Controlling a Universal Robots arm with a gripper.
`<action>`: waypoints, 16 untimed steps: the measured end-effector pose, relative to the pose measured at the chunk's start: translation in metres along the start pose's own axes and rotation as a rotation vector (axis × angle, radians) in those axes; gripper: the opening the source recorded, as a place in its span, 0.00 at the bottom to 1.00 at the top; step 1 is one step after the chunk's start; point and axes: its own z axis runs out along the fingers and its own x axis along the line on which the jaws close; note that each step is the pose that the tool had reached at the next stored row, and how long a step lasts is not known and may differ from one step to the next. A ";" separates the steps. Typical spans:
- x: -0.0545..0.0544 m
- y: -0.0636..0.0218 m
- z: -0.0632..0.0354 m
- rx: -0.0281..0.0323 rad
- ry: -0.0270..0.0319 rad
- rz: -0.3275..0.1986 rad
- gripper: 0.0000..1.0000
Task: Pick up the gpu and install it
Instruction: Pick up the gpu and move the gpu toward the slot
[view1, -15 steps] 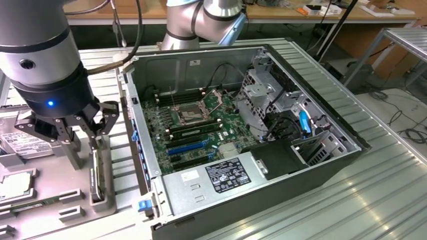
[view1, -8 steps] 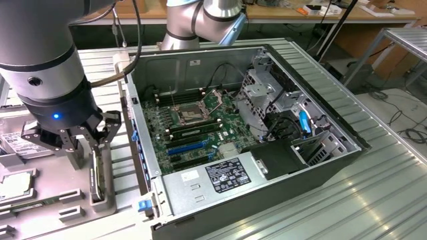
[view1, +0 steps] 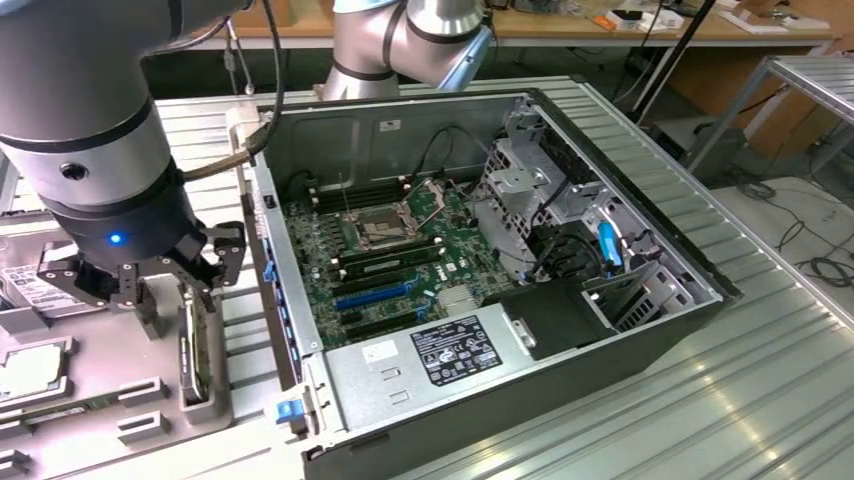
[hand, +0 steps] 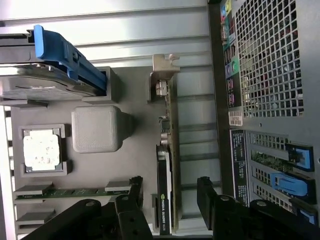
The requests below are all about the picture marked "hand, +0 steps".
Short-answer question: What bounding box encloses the black open PC case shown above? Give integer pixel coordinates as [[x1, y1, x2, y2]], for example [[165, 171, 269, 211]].
[[206, 0, 320, 227]]

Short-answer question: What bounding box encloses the green RAM stick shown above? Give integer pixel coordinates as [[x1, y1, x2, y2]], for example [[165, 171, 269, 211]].
[[14, 187, 131, 201]]

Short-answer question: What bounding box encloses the silver hard disk drive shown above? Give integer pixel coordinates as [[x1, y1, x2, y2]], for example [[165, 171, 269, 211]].
[[0, 32, 101, 100]]

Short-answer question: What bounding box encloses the grey plastic parts rack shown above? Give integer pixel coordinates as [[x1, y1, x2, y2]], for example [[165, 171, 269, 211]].
[[0, 66, 177, 240]]

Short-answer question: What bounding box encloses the blue slot retainer clip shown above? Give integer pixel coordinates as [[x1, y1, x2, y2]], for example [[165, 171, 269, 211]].
[[284, 143, 315, 173], [269, 171, 316, 200], [296, 206, 320, 226]]

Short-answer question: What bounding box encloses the blue disk bracket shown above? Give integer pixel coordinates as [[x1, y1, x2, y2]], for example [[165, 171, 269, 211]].
[[33, 24, 107, 97]]

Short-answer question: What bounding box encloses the silver CPU chip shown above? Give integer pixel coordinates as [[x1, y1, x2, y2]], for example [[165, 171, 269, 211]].
[[22, 129, 61, 168]]

